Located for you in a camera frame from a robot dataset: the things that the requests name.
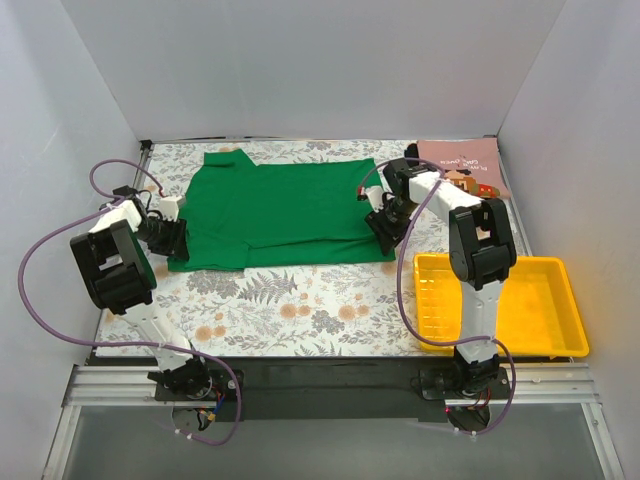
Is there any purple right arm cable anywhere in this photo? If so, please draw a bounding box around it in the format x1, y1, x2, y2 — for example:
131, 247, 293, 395
357, 157, 517, 437

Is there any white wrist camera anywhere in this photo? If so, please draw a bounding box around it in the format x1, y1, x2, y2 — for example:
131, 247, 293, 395
357, 185, 384, 212
158, 196, 186, 222

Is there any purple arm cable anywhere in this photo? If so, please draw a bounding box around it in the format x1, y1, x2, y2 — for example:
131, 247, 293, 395
17, 158, 244, 446
357, 157, 517, 437

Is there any yellow plastic tray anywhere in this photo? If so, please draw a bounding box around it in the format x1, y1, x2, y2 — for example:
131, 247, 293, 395
414, 253, 590, 358

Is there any pink folded t shirt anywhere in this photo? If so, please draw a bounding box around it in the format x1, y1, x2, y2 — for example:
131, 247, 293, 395
417, 137, 511, 199

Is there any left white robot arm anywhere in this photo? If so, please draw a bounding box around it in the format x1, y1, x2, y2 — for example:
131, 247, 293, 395
70, 186, 213, 400

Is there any green t shirt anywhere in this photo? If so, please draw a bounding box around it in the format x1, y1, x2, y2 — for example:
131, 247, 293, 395
168, 150, 395, 272

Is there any aluminium mounting rail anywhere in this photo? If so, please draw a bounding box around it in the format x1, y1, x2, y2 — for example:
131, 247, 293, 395
63, 359, 599, 406

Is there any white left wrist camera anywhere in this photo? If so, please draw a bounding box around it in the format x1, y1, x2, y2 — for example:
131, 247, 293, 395
158, 196, 186, 222

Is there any black folded t shirt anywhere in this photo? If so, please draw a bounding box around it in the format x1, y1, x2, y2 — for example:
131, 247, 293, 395
404, 143, 420, 158

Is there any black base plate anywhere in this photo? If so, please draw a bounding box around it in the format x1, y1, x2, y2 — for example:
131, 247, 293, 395
154, 357, 514, 421

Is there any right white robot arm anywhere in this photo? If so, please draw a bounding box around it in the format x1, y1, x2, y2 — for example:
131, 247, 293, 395
357, 158, 517, 398

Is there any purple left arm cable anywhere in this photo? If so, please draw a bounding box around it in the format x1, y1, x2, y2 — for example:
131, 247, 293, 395
17, 158, 244, 446

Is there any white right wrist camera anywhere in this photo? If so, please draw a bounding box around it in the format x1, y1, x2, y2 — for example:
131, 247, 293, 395
357, 185, 384, 212

